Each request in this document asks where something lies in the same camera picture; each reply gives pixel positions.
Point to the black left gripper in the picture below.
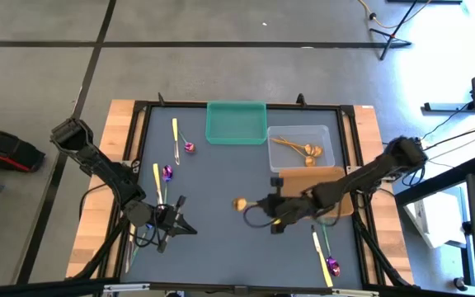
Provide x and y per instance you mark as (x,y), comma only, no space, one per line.
(166,218)

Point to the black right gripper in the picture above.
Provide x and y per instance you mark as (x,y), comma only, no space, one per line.
(297,208)

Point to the gold spoon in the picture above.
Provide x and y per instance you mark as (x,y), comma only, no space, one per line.
(239,204)
(318,151)
(310,161)
(308,147)

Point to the iridescent purple spoon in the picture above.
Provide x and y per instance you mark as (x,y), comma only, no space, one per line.
(189,147)
(167,173)
(333,267)

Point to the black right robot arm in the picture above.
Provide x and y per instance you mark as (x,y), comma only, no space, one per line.
(365,175)

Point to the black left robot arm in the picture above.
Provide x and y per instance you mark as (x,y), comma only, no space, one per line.
(97,163)

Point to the orange tray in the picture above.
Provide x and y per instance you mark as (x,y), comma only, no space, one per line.
(303,177)

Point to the clear plastic bin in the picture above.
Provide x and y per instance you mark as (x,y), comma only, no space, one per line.
(291,158)

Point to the teal plastic bin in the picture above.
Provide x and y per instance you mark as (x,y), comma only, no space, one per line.
(235,123)

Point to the white box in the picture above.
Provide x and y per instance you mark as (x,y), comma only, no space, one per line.
(435,216)

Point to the red and black toolbox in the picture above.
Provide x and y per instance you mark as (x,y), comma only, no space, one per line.
(6,150)

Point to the black tripod stand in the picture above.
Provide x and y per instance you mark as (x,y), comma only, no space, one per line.
(392,37)

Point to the black aluminium table frame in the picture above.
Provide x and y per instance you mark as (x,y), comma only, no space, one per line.
(346,110)

